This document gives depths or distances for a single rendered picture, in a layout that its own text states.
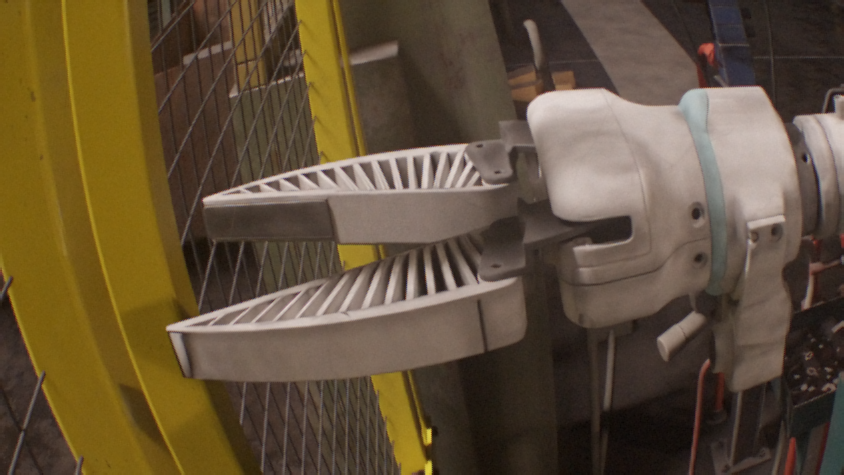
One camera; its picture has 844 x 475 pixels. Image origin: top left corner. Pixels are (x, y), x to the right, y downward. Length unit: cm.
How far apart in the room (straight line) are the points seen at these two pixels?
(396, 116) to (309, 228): 133
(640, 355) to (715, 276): 243
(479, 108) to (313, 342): 153
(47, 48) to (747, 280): 30
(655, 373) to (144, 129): 227
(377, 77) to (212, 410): 118
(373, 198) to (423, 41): 141
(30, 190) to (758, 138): 30
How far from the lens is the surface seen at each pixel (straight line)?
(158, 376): 64
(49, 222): 43
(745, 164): 41
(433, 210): 45
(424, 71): 187
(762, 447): 239
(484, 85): 188
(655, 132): 41
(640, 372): 278
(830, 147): 44
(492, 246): 40
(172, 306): 61
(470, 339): 38
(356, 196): 46
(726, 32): 190
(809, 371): 139
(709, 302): 126
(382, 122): 180
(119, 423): 47
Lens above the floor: 152
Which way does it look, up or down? 25 degrees down
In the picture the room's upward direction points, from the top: 11 degrees counter-clockwise
